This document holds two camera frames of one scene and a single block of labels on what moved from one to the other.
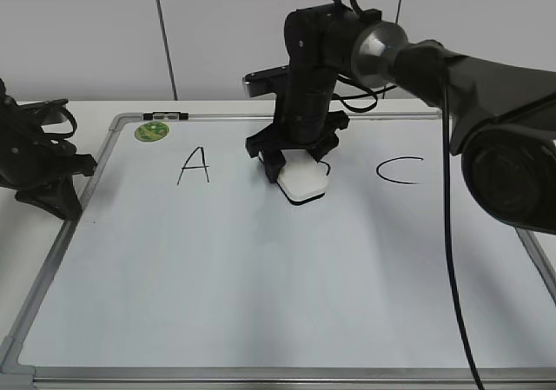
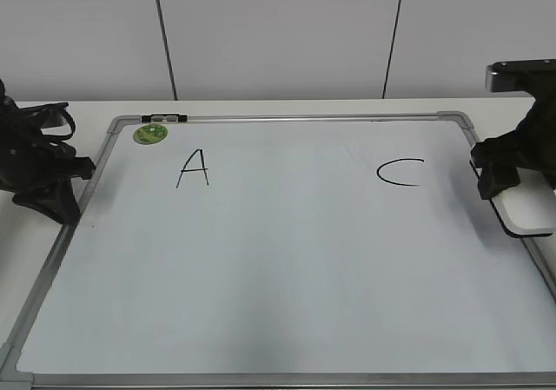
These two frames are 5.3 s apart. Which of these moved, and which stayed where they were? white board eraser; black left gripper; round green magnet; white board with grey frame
Moved: white board eraser
Stayed: black left gripper; round green magnet; white board with grey frame
